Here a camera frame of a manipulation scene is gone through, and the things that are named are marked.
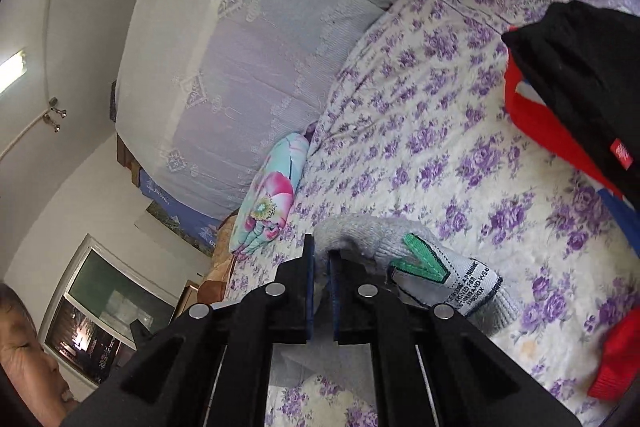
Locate fluorescent tube light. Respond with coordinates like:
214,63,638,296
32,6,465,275
0,49,28,92

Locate red garment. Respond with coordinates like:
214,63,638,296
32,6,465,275
504,27,626,202

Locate red knit cloth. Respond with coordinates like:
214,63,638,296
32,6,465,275
587,317,640,402

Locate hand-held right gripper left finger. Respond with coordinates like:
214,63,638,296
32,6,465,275
60,234,316,427

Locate grey pants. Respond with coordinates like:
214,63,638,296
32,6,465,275
270,214,521,388

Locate white curved ceiling rail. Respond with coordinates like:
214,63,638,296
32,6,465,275
0,0,58,160

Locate white lace bedding cover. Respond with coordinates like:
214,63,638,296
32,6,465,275
115,0,451,218

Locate person's face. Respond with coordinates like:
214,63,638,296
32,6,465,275
0,284,81,423

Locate folded floral blanket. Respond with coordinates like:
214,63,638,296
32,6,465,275
229,133,311,254

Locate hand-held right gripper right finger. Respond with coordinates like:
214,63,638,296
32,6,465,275
327,251,583,427

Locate metal rail bracket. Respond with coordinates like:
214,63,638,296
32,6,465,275
44,97,69,134

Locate wooden headboard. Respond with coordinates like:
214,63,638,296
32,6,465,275
115,134,143,188

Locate blue garment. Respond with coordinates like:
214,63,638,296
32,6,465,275
597,187,633,220

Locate blue patterned cloth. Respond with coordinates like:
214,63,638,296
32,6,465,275
137,169,221,255

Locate dark framed window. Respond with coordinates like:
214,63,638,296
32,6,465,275
40,234,201,388

